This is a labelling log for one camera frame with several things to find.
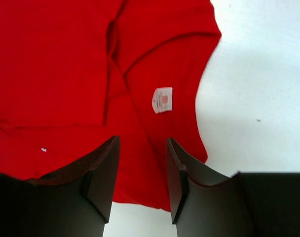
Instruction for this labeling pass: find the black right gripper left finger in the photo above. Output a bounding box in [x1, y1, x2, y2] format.
[0, 136, 120, 237]

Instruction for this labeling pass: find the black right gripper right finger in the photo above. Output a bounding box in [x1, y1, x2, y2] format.
[166, 139, 300, 237]

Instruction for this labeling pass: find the red t shirt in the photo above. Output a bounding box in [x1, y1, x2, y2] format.
[0, 0, 221, 211]

